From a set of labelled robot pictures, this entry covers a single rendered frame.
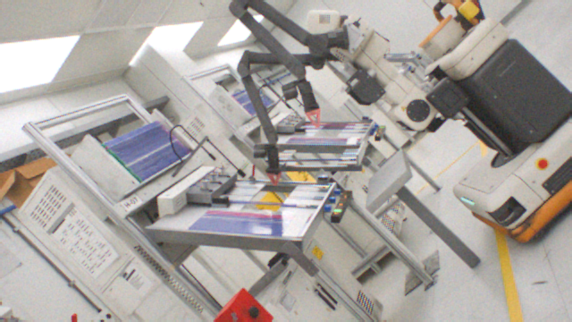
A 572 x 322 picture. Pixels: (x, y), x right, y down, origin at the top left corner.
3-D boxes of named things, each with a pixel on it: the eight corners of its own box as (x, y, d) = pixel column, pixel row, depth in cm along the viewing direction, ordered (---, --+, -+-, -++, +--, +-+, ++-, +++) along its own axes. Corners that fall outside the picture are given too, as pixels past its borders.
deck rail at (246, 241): (303, 252, 213) (302, 238, 211) (302, 254, 211) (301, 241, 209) (148, 239, 234) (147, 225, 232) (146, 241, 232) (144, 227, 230)
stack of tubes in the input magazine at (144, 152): (192, 152, 289) (156, 117, 289) (141, 182, 243) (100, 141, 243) (179, 166, 294) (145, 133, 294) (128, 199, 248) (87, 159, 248)
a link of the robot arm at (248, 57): (237, 46, 268) (240, 52, 278) (235, 73, 267) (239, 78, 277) (325, 50, 264) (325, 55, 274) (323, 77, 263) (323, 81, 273)
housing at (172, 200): (217, 190, 293) (215, 166, 289) (175, 225, 249) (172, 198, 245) (205, 190, 296) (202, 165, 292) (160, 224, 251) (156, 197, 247)
